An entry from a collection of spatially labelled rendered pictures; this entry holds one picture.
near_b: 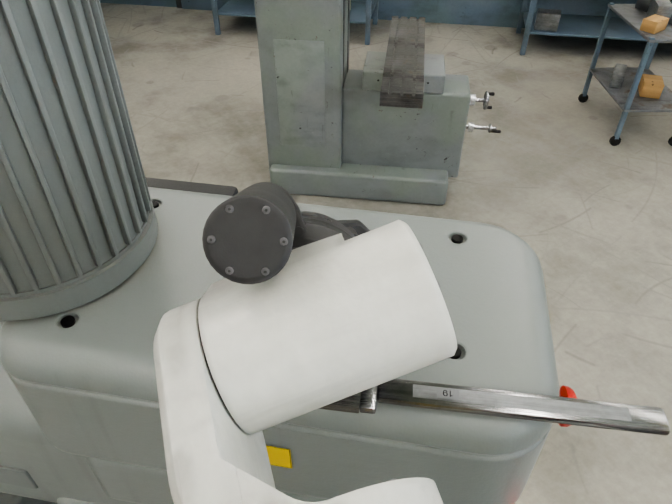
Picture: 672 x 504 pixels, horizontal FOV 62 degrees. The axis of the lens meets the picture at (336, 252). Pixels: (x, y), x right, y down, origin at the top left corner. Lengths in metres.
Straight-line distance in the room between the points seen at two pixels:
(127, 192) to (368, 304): 0.33
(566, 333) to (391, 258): 3.00
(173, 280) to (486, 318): 0.28
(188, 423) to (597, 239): 3.75
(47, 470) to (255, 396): 0.52
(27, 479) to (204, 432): 0.56
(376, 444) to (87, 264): 0.28
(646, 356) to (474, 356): 2.83
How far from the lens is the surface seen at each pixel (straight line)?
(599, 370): 3.11
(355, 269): 0.23
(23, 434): 0.68
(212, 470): 0.22
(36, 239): 0.49
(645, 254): 3.92
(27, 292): 0.52
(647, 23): 4.81
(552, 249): 3.72
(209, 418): 0.22
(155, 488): 0.65
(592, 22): 6.94
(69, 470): 0.71
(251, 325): 0.23
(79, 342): 0.50
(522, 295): 0.52
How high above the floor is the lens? 2.24
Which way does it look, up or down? 40 degrees down
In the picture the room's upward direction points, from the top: straight up
